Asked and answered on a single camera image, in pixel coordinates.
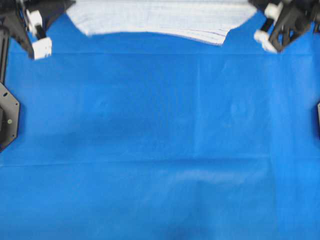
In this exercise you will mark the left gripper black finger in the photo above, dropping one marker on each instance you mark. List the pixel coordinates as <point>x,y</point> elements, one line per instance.
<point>51,10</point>

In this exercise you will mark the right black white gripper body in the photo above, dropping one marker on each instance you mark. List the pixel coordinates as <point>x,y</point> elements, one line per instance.
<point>281,28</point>

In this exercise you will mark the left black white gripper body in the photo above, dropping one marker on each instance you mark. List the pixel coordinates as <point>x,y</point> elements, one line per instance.
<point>22,21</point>

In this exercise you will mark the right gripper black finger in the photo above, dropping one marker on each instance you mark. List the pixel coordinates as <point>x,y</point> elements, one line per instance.
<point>267,5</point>

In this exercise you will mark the blue striped white towel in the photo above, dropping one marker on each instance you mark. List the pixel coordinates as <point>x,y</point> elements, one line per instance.
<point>207,21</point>

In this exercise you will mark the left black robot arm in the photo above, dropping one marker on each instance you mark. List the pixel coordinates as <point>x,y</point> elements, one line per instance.
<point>27,22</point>

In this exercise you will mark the blue table cloth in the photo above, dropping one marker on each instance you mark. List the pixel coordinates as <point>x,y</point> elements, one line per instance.
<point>141,136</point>

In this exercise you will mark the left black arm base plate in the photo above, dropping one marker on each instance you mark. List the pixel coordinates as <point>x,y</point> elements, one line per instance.
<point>9,117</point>

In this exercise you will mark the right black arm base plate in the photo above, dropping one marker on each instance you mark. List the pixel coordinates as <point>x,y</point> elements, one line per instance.
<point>318,117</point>

